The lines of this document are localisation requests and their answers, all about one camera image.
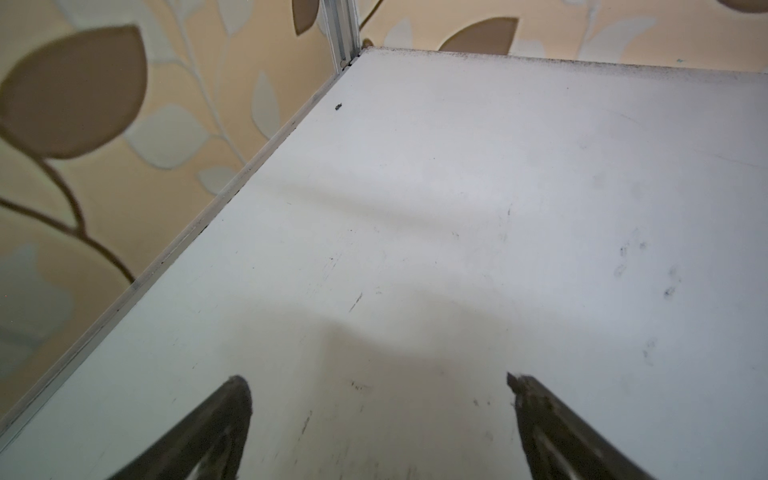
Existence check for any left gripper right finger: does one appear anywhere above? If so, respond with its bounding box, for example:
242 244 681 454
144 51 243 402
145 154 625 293
507 373 651 480

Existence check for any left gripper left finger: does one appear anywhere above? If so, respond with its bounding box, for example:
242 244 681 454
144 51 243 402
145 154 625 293
112 375 253 479

